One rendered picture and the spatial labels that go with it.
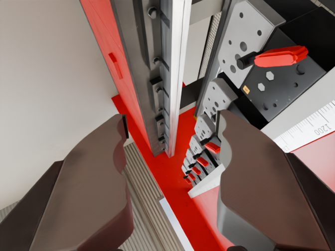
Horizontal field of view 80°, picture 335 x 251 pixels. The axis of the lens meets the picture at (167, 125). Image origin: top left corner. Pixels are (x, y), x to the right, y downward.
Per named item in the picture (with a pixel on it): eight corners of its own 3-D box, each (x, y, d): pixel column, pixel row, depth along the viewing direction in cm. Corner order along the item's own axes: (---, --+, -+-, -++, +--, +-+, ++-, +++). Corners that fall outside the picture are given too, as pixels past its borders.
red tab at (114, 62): (107, 54, 108) (113, 62, 105) (111, 52, 108) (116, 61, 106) (114, 71, 122) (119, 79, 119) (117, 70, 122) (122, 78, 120)
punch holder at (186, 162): (184, 157, 121) (200, 181, 116) (196, 150, 123) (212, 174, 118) (183, 162, 135) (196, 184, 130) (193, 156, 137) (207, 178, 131)
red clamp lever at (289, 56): (294, 67, 22) (237, 70, 31) (320, 53, 23) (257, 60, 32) (291, 51, 22) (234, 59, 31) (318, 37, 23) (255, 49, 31)
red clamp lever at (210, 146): (215, 156, 59) (200, 145, 68) (226, 149, 60) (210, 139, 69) (213, 151, 59) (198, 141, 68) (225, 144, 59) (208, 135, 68)
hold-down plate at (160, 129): (154, 118, 127) (156, 121, 126) (162, 114, 128) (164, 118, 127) (156, 134, 154) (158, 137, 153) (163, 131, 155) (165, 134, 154)
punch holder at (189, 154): (187, 148, 103) (206, 176, 98) (201, 140, 105) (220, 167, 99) (185, 155, 117) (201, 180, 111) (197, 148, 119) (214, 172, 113)
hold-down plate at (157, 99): (149, 80, 90) (152, 85, 89) (159, 75, 91) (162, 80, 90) (153, 111, 117) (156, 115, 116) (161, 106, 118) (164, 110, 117)
